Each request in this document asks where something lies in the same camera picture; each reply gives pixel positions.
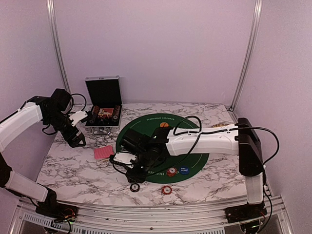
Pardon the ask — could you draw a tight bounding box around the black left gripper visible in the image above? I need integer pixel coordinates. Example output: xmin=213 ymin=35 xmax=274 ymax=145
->
xmin=45 ymin=111 xmax=86 ymax=148

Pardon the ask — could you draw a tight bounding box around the red playing card deck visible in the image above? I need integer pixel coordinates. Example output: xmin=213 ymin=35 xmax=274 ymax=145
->
xmin=94 ymin=145 xmax=115 ymax=160

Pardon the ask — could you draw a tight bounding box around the black orange 100 chip stack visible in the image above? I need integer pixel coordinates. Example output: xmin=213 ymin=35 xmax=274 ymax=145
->
xmin=130 ymin=183 xmax=140 ymax=193

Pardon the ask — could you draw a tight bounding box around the blue small blind button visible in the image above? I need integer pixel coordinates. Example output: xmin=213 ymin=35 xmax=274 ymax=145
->
xmin=179 ymin=166 xmax=190 ymax=175

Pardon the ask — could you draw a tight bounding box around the red beige 5 chip stack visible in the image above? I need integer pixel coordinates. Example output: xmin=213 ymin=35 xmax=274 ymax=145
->
xmin=161 ymin=186 xmax=172 ymax=195

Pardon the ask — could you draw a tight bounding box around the orange round big blind button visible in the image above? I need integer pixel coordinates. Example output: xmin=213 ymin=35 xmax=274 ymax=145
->
xmin=160 ymin=122 xmax=169 ymax=127

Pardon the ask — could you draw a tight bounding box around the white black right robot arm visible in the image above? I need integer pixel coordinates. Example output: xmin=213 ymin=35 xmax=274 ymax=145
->
xmin=120 ymin=118 xmax=265 ymax=218

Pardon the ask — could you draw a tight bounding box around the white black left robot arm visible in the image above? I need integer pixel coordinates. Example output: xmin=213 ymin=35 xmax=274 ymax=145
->
xmin=0 ymin=89 xmax=88 ymax=217

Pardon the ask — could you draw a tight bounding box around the round green poker mat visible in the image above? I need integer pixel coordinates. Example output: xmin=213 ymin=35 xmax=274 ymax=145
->
xmin=116 ymin=114 xmax=209 ymax=184

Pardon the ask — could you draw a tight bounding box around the aluminium poker chip case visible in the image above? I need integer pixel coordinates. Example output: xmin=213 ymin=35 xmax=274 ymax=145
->
xmin=85 ymin=76 xmax=123 ymax=128

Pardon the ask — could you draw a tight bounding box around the woven bamboo tray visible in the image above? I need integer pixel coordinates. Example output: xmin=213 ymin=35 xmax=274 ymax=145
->
xmin=211 ymin=123 xmax=229 ymax=128

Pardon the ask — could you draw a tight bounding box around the silver case handle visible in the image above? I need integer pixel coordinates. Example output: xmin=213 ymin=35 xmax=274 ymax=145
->
xmin=92 ymin=127 xmax=116 ymax=136

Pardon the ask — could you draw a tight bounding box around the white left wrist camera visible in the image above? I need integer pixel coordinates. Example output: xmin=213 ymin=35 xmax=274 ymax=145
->
xmin=69 ymin=111 xmax=88 ymax=127

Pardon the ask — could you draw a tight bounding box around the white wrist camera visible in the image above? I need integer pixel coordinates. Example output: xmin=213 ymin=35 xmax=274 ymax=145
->
xmin=109 ymin=152 xmax=137 ymax=169
xmin=69 ymin=111 xmax=88 ymax=127

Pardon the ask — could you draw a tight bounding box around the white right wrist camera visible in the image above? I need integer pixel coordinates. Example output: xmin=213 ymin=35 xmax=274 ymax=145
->
xmin=109 ymin=152 xmax=137 ymax=169

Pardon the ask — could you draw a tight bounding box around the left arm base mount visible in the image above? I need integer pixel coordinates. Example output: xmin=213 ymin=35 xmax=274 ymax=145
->
xmin=36 ymin=203 xmax=78 ymax=223

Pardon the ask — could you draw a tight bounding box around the front aluminium rail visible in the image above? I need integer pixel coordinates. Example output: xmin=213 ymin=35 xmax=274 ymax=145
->
xmin=7 ymin=195 xmax=293 ymax=234

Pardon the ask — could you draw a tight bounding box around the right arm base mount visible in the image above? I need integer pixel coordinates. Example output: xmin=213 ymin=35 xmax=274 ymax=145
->
xmin=225 ymin=204 xmax=268 ymax=223

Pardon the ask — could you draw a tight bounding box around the left aluminium frame post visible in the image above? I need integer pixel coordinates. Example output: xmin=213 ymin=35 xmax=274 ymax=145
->
xmin=46 ymin=0 xmax=71 ymax=93

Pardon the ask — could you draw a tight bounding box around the aluminium frame post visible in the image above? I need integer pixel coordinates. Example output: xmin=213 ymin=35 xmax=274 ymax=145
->
xmin=229 ymin=0 xmax=263 ymax=112
xmin=46 ymin=0 xmax=71 ymax=93

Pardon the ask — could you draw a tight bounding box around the right aluminium frame post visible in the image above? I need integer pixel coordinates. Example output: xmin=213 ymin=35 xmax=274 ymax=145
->
xmin=229 ymin=0 xmax=263 ymax=112

